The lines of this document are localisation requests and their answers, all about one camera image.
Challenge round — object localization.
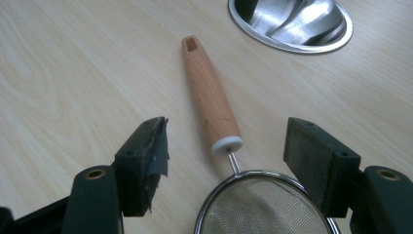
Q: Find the wooden-handled metal mesh strainer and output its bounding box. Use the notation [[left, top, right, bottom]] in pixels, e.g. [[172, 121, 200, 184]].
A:
[[180, 34, 342, 234]]

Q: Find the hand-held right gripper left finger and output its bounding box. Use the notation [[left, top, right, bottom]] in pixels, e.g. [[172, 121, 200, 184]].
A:
[[61, 116, 170, 234]]

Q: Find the stainless steel bowl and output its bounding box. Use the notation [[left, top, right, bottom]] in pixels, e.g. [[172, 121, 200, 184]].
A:
[[227, 0, 355, 55]]

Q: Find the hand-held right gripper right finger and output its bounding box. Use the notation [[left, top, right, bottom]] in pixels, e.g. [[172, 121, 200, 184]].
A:
[[282, 117, 413, 234]]

